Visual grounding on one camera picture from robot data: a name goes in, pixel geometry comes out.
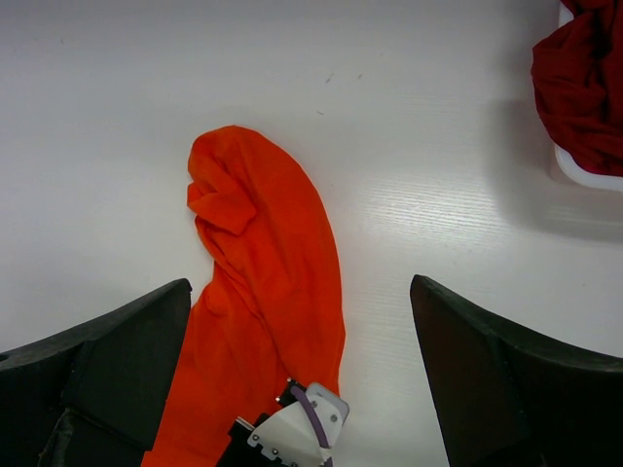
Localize orange t shirt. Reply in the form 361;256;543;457
143;126;346;466

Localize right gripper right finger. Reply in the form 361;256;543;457
410;275;622;466

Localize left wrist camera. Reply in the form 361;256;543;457
246;378;349;467

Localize white plastic basket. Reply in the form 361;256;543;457
550;1;622;193

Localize dark red t shirt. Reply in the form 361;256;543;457
531;1;622;177

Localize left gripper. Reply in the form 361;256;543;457
217;378;305;466

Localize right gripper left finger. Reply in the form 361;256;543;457
1;279;191;466

